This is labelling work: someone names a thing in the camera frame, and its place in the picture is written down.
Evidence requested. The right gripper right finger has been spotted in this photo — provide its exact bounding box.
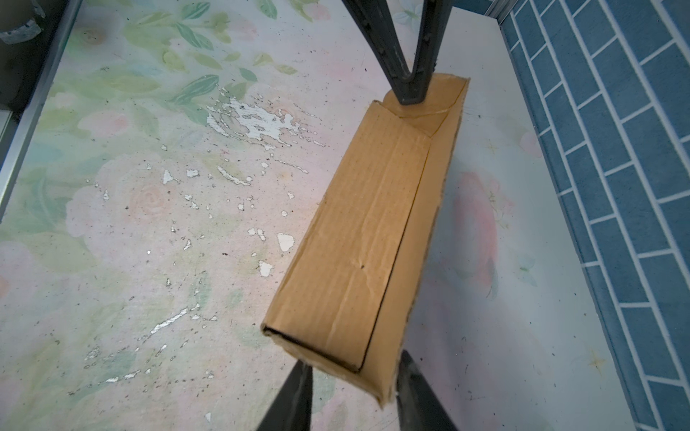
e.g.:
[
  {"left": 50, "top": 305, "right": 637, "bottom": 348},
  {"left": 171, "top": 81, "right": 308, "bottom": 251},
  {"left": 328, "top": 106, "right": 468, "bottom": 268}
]
[{"left": 396, "top": 350, "right": 458, "bottom": 431}]

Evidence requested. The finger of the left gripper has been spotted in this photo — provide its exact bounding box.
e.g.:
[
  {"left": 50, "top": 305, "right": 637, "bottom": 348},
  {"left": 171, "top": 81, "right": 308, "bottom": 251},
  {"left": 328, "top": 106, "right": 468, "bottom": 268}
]
[
  {"left": 411, "top": 0, "right": 453, "bottom": 102},
  {"left": 343, "top": 0, "right": 415, "bottom": 105}
]

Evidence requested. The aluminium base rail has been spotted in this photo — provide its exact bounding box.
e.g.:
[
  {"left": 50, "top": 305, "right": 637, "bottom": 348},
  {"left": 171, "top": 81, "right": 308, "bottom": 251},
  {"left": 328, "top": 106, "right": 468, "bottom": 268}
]
[{"left": 1, "top": 1, "right": 82, "bottom": 212}]

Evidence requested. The brown cardboard paper box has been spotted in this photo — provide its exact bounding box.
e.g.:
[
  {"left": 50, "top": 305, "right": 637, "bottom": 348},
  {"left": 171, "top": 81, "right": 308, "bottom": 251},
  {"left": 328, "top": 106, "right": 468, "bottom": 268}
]
[{"left": 261, "top": 74, "right": 469, "bottom": 405}]

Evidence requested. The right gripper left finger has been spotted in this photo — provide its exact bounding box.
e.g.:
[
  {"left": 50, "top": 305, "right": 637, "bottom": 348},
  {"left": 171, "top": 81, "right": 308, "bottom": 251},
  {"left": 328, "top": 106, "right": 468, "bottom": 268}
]
[{"left": 257, "top": 360, "right": 313, "bottom": 431}]

